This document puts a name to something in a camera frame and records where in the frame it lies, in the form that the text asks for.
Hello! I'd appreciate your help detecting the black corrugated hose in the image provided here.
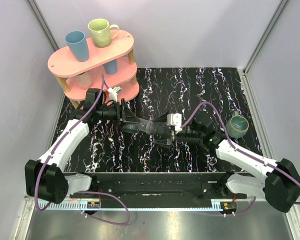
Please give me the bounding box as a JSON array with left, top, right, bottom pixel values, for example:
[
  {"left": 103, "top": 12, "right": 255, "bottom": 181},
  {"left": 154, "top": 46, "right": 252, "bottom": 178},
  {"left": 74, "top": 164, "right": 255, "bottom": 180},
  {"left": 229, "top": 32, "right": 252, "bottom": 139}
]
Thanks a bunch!
[{"left": 147, "top": 123, "right": 206, "bottom": 145}]

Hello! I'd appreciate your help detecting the clear plastic canister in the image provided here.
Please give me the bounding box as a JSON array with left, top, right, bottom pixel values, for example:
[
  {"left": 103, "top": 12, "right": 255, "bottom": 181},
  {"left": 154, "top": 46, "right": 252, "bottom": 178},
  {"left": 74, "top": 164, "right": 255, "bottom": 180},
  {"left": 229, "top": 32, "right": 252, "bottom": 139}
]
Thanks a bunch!
[{"left": 122, "top": 119, "right": 155, "bottom": 135}]

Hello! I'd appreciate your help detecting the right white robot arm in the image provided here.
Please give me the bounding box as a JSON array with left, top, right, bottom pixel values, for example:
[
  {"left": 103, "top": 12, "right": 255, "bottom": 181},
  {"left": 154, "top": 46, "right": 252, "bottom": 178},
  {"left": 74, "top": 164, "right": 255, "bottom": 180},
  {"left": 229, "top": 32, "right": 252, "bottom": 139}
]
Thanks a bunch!
[{"left": 146, "top": 111, "right": 300, "bottom": 213}]

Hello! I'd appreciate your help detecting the blue cup middle shelf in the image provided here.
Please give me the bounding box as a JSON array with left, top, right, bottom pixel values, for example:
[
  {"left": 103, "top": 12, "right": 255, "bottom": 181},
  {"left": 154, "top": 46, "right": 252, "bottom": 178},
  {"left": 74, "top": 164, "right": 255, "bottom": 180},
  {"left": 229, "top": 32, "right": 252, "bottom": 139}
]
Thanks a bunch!
[{"left": 103, "top": 59, "right": 118, "bottom": 75}]

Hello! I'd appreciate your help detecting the pink three-tier wooden shelf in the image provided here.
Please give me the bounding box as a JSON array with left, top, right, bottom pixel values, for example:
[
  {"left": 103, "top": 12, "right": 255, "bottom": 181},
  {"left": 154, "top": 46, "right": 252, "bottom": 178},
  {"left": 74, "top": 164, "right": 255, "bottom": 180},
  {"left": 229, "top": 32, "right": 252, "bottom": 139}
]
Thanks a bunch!
[{"left": 47, "top": 30, "right": 140, "bottom": 107}]

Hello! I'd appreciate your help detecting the white faceted cup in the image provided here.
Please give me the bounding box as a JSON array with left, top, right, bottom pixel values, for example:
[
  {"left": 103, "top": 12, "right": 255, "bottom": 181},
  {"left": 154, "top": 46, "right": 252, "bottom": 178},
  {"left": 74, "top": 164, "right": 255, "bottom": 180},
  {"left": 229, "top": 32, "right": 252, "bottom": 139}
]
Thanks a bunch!
[{"left": 75, "top": 71, "right": 93, "bottom": 89}]

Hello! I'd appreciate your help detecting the teal ceramic cup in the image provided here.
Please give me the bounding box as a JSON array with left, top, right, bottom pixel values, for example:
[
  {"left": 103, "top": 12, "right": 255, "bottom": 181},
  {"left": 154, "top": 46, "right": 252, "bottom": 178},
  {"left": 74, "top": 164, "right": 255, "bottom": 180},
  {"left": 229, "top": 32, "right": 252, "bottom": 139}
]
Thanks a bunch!
[{"left": 225, "top": 111, "right": 250, "bottom": 139}]

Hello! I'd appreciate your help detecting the green ceramic mug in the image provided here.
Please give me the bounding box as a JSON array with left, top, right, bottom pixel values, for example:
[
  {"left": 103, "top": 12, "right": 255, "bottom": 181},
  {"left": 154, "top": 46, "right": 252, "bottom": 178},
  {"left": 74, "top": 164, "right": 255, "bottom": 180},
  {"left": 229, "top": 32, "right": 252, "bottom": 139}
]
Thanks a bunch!
[{"left": 88, "top": 18, "right": 120, "bottom": 48}]

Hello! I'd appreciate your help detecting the blue plastic tumbler on top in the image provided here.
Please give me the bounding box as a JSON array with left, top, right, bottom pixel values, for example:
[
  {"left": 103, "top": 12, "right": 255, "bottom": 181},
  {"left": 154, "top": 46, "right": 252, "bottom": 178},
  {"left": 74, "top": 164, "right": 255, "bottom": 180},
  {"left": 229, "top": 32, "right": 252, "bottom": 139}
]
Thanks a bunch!
[{"left": 64, "top": 30, "right": 90, "bottom": 62}]

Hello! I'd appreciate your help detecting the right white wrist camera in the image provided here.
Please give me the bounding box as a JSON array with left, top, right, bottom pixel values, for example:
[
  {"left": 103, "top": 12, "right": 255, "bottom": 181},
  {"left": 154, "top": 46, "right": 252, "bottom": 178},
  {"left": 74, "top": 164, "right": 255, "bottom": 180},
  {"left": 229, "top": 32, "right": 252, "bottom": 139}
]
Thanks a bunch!
[{"left": 166, "top": 113, "right": 182, "bottom": 133}]

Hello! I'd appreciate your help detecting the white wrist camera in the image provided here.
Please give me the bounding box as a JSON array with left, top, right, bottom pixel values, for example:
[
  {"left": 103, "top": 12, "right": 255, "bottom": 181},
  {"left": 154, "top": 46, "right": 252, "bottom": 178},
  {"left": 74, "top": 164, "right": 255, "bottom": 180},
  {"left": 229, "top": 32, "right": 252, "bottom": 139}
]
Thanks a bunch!
[
  {"left": 107, "top": 86, "right": 122, "bottom": 102},
  {"left": 166, "top": 113, "right": 182, "bottom": 133}
]

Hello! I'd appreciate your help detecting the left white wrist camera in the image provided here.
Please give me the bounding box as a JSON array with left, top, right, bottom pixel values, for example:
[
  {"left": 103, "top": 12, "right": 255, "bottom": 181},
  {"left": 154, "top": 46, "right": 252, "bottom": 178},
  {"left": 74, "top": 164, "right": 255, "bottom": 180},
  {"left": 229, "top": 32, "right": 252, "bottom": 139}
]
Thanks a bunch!
[{"left": 107, "top": 86, "right": 122, "bottom": 102}]

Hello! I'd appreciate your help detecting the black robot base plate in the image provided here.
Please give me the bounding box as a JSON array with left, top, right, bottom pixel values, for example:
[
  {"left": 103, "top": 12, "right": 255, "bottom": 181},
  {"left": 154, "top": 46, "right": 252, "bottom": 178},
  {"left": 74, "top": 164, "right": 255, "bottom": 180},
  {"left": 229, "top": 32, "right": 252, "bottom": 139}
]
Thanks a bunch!
[{"left": 89, "top": 172, "right": 247, "bottom": 209}]

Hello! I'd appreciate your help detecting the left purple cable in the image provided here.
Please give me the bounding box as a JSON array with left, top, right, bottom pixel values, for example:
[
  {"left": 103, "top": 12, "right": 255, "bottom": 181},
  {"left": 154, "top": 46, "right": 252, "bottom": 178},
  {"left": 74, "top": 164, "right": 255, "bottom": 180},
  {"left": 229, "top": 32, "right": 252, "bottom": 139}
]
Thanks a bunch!
[{"left": 34, "top": 73, "right": 107, "bottom": 213}]

